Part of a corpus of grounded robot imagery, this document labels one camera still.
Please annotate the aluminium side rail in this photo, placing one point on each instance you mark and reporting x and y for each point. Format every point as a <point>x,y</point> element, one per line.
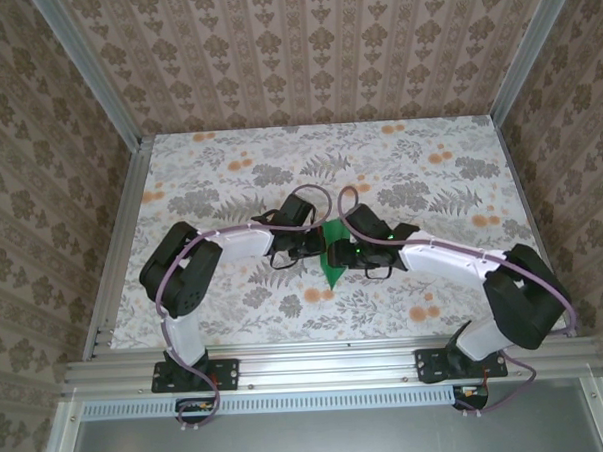
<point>130,203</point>
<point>528,216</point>

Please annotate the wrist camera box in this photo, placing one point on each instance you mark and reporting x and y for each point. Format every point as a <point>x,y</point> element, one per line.
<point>297,210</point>
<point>367,223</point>

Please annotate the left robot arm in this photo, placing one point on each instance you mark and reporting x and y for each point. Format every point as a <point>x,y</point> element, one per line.
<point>184,286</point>

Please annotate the aluminium frame post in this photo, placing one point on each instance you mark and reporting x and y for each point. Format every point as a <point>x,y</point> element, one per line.
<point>90,75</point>
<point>529,51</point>

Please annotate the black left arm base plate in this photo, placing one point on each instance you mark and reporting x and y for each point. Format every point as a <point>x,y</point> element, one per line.
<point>228,374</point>

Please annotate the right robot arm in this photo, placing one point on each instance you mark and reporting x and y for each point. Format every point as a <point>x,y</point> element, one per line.
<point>515,297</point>

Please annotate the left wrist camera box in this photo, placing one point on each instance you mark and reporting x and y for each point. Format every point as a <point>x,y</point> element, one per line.
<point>297,210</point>

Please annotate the long aluminium mounting rail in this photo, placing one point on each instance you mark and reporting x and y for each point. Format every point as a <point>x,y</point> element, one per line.
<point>327,365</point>

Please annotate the small black connector module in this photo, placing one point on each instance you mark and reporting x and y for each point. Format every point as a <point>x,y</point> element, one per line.
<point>189,416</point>
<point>477,401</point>

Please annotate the green paper sheet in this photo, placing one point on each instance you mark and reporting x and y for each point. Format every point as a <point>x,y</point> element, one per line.
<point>332,275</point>

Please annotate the grey metal panel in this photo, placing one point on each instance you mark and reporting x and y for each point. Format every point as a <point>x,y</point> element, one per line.
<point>316,440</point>

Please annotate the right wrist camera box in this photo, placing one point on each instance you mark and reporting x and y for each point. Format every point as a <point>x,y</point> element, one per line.
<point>367,223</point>

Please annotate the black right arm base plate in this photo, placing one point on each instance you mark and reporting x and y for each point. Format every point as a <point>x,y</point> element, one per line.
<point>430,365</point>

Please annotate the floral table cover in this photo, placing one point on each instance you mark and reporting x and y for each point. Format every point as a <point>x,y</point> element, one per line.
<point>278,152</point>

